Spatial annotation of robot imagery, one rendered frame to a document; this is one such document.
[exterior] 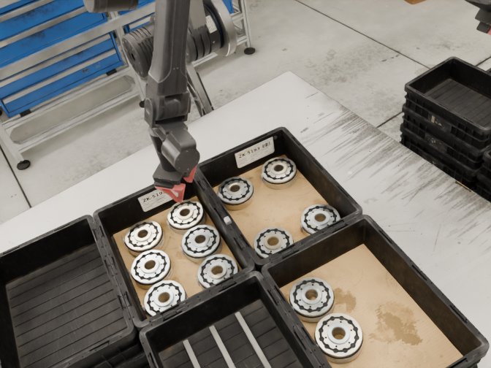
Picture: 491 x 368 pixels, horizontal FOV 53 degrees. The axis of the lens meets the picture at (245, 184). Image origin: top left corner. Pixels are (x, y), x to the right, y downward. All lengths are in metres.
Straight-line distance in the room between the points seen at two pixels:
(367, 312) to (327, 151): 0.69
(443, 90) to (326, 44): 1.40
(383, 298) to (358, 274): 0.08
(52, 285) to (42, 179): 1.71
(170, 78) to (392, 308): 0.71
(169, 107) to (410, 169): 0.93
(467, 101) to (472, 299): 1.09
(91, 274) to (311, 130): 0.90
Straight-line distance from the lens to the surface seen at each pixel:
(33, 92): 3.05
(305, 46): 3.57
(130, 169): 1.82
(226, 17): 1.51
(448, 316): 1.14
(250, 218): 1.38
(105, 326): 1.30
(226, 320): 1.22
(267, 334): 1.19
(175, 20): 0.91
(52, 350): 1.33
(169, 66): 0.94
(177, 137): 0.97
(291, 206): 1.39
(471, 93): 2.35
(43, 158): 3.24
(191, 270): 1.31
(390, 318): 1.20
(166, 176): 1.08
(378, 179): 1.63
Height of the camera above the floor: 1.89
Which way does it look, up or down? 46 degrees down
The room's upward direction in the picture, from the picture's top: 12 degrees counter-clockwise
